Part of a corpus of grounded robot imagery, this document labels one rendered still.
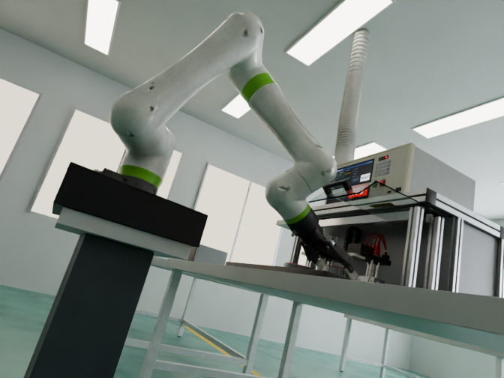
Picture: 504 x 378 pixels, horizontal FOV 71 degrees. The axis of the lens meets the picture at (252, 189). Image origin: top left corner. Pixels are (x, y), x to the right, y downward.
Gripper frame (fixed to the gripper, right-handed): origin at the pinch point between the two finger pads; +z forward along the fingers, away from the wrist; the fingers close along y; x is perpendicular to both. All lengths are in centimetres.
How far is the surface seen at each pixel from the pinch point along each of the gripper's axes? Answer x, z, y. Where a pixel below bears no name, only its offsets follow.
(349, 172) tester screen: 48, -10, -18
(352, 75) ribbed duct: 222, -7, -118
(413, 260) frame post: 10.0, 2.3, 21.5
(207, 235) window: 140, 120, -453
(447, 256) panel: 22.6, 12.9, 23.1
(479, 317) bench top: -24, -24, 57
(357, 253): 9.0, -0.2, 2.7
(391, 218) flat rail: 22.8, -3.5, 10.9
